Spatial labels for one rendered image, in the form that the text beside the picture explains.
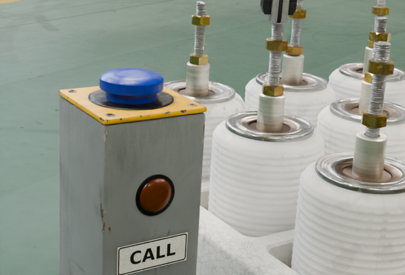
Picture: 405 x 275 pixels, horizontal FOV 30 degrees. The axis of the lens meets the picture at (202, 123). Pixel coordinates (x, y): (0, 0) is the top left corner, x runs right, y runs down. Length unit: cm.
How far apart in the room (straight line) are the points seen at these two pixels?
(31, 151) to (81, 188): 84
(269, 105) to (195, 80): 12
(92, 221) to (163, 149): 6
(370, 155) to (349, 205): 4
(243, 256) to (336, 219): 9
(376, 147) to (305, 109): 23
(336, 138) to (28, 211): 53
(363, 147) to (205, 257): 16
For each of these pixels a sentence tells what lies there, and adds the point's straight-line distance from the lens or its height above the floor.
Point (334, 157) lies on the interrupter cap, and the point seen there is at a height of 25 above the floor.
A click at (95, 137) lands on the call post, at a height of 30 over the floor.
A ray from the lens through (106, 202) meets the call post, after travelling 45.
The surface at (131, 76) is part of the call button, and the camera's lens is 47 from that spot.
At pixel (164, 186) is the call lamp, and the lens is 46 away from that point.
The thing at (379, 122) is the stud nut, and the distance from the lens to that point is 54.
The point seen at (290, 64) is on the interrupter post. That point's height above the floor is 27.
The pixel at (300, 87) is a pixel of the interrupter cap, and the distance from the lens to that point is 77.
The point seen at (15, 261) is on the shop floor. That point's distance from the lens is 96.
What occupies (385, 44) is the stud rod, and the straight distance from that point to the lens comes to 53.
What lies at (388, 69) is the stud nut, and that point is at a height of 33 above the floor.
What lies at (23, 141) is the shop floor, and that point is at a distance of 136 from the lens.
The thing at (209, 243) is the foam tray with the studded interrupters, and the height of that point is 17.
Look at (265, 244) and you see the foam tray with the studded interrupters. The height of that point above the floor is 18.
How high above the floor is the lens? 44
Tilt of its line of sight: 17 degrees down
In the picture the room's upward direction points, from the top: 3 degrees clockwise
